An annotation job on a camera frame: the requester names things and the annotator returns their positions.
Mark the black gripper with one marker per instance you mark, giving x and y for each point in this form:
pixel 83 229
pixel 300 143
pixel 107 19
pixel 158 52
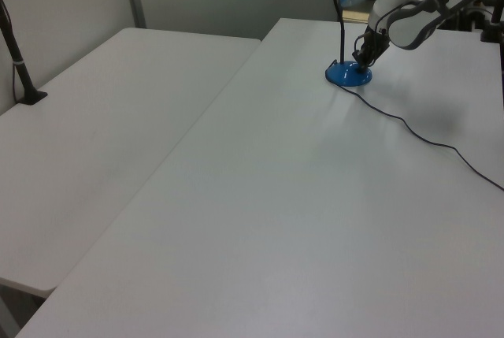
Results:
pixel 372 46

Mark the blue gooseneck desk lamp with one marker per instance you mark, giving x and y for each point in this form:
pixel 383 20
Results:
pixel 346 74

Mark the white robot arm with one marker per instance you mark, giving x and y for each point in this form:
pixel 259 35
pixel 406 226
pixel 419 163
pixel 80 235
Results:
pixel 413 23

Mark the tan wooden board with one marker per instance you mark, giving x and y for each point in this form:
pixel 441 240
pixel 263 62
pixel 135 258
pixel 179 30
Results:
pixel 356 15

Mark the black stand with clamp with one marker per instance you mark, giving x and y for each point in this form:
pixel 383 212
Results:
pixel 494 24

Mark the white adjacent table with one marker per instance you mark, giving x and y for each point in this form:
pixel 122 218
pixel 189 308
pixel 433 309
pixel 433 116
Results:
pixel 98 137

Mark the black camera stand pole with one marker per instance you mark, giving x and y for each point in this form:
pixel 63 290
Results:
pixel 21 74

